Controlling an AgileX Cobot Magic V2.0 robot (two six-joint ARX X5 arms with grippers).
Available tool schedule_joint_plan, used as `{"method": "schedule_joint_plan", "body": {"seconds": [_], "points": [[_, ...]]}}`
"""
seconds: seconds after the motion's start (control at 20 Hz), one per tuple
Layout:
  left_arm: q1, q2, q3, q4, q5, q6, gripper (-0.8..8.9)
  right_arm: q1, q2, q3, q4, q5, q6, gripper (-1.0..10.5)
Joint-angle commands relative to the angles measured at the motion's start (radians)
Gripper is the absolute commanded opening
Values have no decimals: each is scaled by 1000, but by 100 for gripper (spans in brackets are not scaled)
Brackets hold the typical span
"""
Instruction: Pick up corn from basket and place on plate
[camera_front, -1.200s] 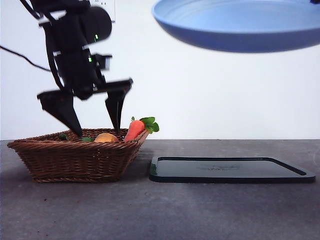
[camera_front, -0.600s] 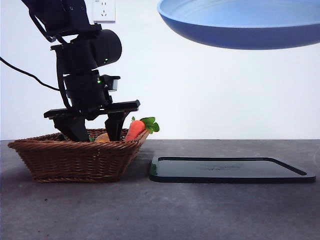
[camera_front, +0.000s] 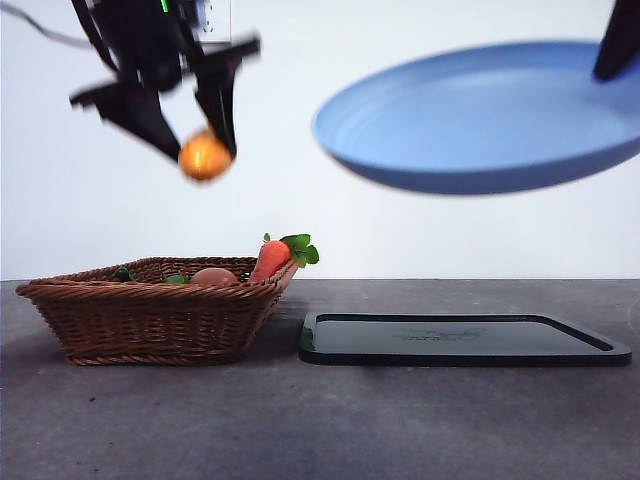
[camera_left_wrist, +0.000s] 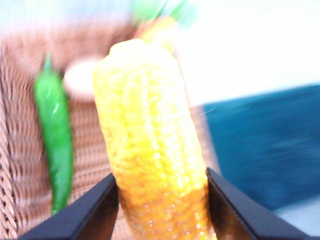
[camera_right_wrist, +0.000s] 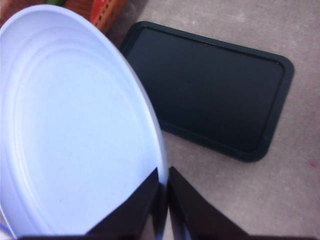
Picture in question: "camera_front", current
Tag brown wicker basket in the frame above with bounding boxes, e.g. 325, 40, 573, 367
15, 256, 301, 367

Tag pale brown egg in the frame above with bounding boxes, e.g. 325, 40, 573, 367
189, 268, 240, 287

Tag white wall socket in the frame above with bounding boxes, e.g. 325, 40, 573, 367
202, 0, 233, 45

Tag orange toy carrot, green leaves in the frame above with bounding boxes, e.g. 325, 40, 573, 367
248, 233, 321, 284

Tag black rectangular tray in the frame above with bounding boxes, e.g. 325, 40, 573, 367
298, 312, 633, 368

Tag orange-yellow toy corn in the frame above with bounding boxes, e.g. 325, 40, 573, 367
178, 128, 234, 183

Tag grey cable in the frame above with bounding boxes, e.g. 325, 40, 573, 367
0, 0, 99, 50

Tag green toy chili pepper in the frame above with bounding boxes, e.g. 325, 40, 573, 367
115, 267, 192, 286

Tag blue round plate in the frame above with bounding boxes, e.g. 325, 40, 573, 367
310, 41, 640, 197

